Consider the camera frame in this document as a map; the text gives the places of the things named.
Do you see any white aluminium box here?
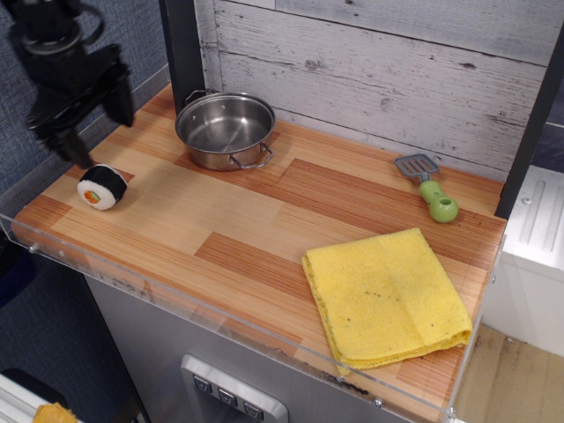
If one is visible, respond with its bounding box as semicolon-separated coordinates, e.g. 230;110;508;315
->
482;166;563;356

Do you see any dark vertical post left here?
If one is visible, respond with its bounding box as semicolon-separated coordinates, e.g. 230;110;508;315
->
159;0;205;113

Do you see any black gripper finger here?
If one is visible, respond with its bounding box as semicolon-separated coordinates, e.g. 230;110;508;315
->
102;72;134;127
50;128;93;168

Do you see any toy sushi roll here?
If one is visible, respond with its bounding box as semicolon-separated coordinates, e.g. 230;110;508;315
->
77;164;128;211

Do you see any stainless steel pot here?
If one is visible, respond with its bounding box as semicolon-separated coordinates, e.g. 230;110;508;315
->
175;89;276;172

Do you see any yellow object bottom left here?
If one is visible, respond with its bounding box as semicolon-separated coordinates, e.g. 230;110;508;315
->
32;403;78;423

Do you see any clear acrylic guard rail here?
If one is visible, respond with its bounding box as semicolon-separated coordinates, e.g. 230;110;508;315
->
0;63;508;423

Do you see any dark vertical post right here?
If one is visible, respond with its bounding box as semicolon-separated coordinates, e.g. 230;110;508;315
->
494;28;563;219

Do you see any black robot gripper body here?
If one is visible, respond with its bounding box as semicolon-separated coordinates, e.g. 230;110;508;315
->
11;26;130;150

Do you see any dark vertical post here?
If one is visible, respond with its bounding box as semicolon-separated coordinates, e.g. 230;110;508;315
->
159;0;205;113
494;28;563;219

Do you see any green grey toy spatula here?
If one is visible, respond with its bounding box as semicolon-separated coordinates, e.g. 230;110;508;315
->
394;153;459;223

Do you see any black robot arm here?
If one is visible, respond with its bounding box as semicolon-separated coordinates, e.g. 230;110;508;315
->
3;1;134;169

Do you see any yellow folded towel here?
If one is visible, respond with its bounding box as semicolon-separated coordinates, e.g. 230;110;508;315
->
301;228;472;375

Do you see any silver dispenser button panel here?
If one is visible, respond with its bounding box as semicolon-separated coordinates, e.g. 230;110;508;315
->
181;354;289;422

